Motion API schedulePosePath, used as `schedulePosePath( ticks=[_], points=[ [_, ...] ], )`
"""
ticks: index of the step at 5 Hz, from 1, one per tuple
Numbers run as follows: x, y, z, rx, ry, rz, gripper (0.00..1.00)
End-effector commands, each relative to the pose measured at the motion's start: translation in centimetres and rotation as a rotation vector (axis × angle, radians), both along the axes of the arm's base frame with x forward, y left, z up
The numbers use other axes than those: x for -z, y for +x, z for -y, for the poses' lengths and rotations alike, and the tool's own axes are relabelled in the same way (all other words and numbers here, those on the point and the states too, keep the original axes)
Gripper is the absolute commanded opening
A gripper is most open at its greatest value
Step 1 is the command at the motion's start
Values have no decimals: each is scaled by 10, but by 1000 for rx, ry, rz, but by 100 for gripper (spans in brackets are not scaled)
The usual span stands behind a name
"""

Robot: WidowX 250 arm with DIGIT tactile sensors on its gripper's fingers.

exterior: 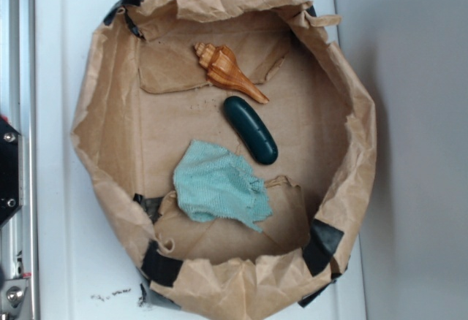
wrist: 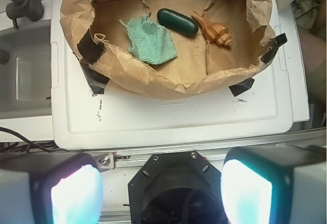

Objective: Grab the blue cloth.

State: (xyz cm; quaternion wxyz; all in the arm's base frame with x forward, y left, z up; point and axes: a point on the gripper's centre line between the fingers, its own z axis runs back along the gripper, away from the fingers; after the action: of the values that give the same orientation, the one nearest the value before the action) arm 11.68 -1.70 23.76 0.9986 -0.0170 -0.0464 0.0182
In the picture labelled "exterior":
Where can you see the light blue cloth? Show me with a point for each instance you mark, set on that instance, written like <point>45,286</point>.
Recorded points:
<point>212,182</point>

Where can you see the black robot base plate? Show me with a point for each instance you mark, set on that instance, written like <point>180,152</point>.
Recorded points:
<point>10,171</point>

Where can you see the dark green toy cucumber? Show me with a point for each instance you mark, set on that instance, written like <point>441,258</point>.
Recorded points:
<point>251,129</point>

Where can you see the orange conch shell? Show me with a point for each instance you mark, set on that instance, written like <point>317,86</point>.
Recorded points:
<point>222,70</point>

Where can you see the white plastic tray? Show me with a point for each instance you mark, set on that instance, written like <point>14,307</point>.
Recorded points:
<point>84,272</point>

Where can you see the metal rail frame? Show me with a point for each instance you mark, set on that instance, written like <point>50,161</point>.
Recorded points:
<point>19,257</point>

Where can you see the brown paper-lined box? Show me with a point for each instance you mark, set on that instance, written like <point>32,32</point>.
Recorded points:
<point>145,98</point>

